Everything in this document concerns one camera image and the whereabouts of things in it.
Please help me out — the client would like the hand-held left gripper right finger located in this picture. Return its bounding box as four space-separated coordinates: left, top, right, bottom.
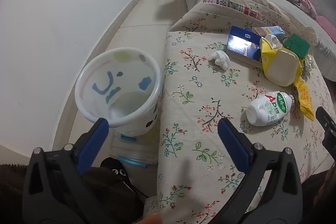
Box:
210 118 303 224

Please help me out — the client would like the white bottle green red label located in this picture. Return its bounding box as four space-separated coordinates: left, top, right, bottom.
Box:
246 91 294 126

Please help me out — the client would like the white crumpled tissue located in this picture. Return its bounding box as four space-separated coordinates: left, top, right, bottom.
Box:
208 50 231 69

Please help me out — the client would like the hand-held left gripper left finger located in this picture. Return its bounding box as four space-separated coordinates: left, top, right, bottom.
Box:
22 118 109 224

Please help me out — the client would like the yellow snack bag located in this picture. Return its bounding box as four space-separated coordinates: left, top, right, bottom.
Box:
259 37 303 86

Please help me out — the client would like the pink pillow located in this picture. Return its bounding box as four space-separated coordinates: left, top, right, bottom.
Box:
314 14 336 43

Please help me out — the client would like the blue cardboard box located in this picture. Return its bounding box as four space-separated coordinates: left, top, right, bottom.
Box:
226 26 263 68

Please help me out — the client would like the green sponge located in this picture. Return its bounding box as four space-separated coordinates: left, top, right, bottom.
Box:
283 34 311 59

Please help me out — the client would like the white printed trash bin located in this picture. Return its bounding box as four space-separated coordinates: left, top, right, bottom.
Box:
74 47 162 136

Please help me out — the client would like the yellow snack wrapper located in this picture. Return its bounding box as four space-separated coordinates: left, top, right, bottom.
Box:
293 77 315 122

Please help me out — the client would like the person's right leg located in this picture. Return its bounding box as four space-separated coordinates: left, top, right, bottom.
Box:
302 169 336 224

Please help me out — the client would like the floral beige bed cloth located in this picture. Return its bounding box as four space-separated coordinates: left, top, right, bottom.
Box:
156 0 336 224

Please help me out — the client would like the clear plastic zip bag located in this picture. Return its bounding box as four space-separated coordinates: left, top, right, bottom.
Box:
112 132 159 169

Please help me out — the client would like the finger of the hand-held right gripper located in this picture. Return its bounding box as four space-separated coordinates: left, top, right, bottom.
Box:
316 107 336 153

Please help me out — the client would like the light blue milk carton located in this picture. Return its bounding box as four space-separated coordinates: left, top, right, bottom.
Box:
251 26 286 41

